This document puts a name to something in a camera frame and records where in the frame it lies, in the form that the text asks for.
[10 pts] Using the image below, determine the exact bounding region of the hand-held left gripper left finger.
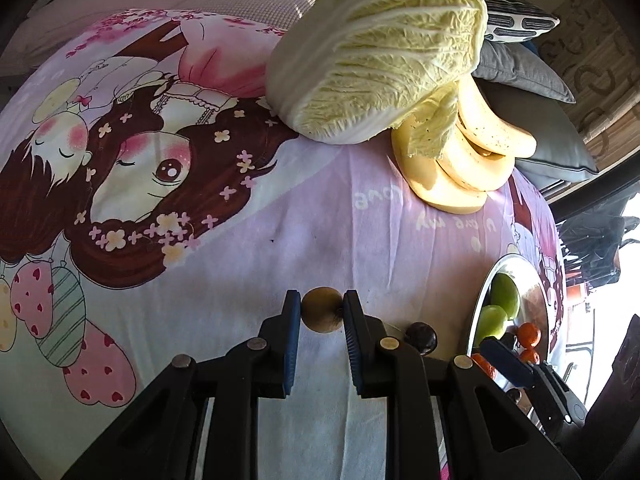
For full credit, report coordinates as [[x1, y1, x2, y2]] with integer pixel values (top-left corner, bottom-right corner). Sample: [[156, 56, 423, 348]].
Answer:
[[65, 289, 303, 480]]

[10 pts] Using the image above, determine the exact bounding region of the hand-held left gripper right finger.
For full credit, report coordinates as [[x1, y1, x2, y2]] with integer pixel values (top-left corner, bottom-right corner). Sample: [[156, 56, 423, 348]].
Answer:
[[341, 289, 567, 480]]

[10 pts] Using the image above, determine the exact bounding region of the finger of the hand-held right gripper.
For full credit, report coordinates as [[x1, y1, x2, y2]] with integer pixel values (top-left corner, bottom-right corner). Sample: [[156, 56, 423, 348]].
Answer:
[[480, 338, 589, 428]]

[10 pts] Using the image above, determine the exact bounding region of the small green mango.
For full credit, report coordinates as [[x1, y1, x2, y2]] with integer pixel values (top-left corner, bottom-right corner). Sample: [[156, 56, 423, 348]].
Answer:
[[474, 304, 510, 346]]

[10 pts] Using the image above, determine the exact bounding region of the brown longan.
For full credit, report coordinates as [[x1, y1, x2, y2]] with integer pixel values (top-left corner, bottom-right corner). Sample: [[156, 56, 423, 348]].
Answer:
[[301, 286, 346, 333]]

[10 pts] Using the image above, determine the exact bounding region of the round metal plate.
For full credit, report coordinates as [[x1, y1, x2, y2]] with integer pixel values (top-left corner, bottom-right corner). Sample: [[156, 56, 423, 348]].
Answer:
[[465, 254, 576, 441]]

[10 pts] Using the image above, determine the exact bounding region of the green jujube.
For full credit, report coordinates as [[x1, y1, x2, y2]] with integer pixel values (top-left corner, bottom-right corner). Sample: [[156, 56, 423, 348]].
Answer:
[[489, 272, 521, 321]]

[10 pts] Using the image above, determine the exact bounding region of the dark cherry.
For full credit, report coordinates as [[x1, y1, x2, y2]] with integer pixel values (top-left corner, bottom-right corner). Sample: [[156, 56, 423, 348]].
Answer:
[[404, 322, 439, 358]]

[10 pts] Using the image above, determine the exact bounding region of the dark scooter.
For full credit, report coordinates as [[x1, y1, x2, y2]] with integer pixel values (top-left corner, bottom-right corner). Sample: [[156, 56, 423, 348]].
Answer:
[[555, 200, 640, 291]]

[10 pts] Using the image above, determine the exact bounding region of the yellow banana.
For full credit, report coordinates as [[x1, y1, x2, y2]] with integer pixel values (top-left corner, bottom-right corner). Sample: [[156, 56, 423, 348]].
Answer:
[[435, 125, 516, 192], [391, 125, 488, 211], [455, 77, 537, 157]]

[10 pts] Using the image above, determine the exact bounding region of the grey piped pillow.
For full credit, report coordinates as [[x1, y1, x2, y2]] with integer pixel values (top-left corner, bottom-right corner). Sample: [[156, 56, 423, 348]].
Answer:
[[515, 97, 598, 191]]

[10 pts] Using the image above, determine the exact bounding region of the napa cabbage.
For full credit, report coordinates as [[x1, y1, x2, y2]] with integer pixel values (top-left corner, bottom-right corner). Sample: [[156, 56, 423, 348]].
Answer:
[[265, 0, 488, 161]]

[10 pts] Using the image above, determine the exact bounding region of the woven patterned screen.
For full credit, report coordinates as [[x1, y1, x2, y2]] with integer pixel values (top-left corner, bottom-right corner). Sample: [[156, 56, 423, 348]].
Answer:
[[537, 0, 640, 161]]

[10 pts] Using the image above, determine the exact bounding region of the black white patterned pillow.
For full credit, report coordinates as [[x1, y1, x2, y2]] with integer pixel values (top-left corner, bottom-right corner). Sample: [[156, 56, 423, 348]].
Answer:
[[457, 0, 561, 42]]

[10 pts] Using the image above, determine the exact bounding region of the pink quilted blanket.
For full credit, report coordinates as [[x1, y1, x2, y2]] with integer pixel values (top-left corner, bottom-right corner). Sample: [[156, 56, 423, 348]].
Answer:
[[10, 0, 341, 61]]

